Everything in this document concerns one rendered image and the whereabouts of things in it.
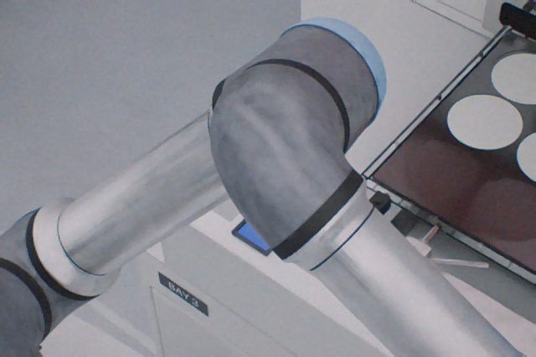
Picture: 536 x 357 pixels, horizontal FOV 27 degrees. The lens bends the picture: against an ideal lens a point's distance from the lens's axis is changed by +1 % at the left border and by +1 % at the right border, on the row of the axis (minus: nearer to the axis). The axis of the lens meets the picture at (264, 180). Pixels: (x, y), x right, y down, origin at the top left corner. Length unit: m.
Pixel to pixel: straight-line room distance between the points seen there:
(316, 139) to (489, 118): 0.70
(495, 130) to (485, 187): 0.10
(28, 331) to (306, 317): 0.33
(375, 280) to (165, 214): 0.29
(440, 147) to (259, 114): 0.65
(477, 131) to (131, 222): 0.59
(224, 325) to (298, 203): 0.65
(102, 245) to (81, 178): 1.53
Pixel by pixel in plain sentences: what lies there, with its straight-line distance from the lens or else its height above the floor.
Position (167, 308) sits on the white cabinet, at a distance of 1.59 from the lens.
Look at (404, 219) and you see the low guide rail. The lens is 1.49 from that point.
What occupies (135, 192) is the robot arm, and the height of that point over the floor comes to 1.18.
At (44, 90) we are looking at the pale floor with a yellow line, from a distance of 2.89.
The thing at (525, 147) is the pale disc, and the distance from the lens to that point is 1.53.
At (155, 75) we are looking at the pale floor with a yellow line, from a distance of 2.88.
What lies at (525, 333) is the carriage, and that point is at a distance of 1.38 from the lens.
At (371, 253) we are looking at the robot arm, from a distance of 0.88.
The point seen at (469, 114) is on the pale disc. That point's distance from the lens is 1.55.
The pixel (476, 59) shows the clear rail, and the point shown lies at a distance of 1.63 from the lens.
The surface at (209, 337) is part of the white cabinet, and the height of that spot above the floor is 0.71.
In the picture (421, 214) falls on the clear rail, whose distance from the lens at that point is 1.43.
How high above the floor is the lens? 2.04
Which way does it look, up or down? 51 degrees down
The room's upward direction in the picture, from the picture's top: 3 degrees counter-clockwise
